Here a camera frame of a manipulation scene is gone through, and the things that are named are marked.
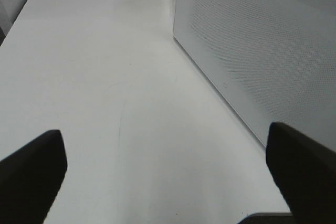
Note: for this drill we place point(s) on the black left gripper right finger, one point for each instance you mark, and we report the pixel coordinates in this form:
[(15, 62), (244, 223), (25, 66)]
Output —
[(304, 172)]

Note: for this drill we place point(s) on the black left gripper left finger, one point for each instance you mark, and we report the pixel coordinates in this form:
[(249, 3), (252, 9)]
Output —
[(31, 178)]

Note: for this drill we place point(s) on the white microwave door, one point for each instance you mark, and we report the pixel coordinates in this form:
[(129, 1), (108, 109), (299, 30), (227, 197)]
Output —
[(272, 60)]

